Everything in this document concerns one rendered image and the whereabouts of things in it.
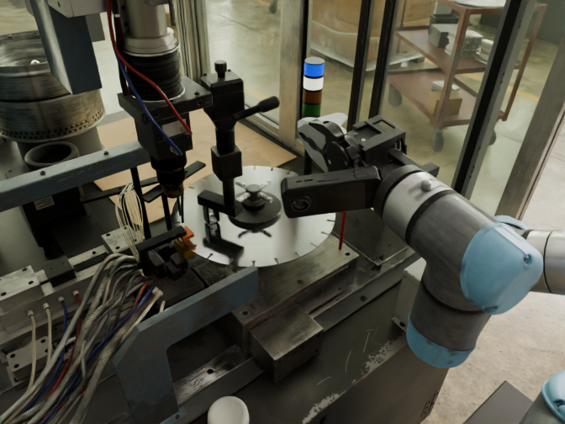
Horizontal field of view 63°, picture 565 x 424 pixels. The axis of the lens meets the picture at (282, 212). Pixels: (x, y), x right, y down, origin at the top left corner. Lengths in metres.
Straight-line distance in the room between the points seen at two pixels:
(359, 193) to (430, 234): 0.10
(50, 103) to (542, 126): 1.14
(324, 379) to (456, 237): 0.52
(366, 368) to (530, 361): 1.22
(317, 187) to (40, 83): 0.95
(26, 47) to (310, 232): 1.04
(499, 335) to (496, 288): 1.68
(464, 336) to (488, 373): 1.45
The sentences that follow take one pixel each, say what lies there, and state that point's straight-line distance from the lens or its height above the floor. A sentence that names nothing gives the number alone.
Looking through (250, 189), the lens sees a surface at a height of 1.00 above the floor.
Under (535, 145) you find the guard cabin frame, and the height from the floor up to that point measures 1.09.
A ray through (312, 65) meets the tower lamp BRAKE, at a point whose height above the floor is 1.16.
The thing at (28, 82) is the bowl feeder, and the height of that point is 1.06.
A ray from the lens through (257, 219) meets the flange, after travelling 0.89.
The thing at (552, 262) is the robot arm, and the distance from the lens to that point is 0.58.
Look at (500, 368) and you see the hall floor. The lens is 2.01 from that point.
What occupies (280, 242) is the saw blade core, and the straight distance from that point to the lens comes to 0.85.
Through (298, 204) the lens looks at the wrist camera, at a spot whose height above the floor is 1.20.
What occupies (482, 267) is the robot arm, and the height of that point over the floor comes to 1.23.
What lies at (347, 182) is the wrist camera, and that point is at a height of 1.23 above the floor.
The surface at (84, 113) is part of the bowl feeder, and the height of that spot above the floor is 0.95.
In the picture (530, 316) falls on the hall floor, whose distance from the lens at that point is 2.25.
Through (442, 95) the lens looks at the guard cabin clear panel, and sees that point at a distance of 1.11.
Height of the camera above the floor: 1.52
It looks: 38 degrees down
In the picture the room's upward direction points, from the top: 1 degrees clockwise
